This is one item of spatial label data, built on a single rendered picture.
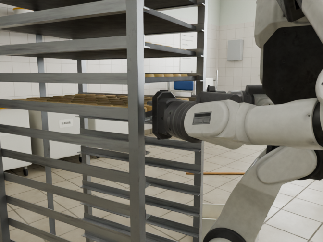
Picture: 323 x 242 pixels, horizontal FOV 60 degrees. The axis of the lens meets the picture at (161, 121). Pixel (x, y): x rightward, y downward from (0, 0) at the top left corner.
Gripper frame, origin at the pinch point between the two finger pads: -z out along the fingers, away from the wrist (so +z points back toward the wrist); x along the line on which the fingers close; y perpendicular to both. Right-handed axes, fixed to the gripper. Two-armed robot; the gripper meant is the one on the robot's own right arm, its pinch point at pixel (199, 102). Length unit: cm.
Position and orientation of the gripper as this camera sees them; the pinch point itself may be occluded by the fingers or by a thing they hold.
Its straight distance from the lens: 103.4
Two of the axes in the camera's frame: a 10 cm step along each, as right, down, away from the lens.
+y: 0.3, 1.7, -9.9
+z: 10.0, -0.1, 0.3
